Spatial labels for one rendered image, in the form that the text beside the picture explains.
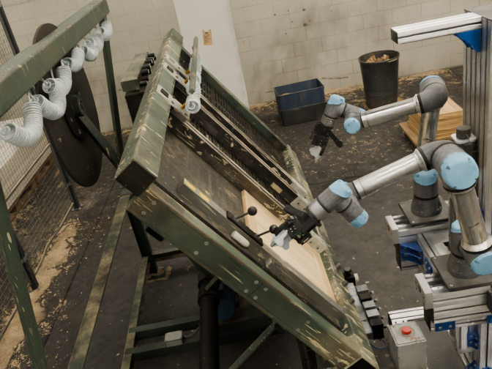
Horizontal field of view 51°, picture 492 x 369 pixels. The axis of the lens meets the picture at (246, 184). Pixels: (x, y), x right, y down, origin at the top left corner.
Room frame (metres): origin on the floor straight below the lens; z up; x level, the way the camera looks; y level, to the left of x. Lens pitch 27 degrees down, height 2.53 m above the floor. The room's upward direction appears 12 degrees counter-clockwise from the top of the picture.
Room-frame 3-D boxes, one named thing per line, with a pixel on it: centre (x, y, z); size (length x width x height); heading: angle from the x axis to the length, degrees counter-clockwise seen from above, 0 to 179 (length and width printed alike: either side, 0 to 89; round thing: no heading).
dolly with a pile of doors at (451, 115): (5.03, -2.06, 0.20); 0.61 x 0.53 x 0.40; 176
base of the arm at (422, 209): (2.20, -0.87, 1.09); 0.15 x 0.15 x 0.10
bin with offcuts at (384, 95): (6.33, -1.96, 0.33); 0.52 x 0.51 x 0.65; 176
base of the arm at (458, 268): (1.71, -0.84, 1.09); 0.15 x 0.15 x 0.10
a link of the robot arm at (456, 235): (1.70, -0.84, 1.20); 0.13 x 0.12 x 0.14; 177
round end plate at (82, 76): (2.50, 0.73, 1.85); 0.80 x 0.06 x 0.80; 179
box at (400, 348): (1.53, -0.51, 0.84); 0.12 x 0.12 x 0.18; 89
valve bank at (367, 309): (1.97, -0.45, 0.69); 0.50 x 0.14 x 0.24; 179
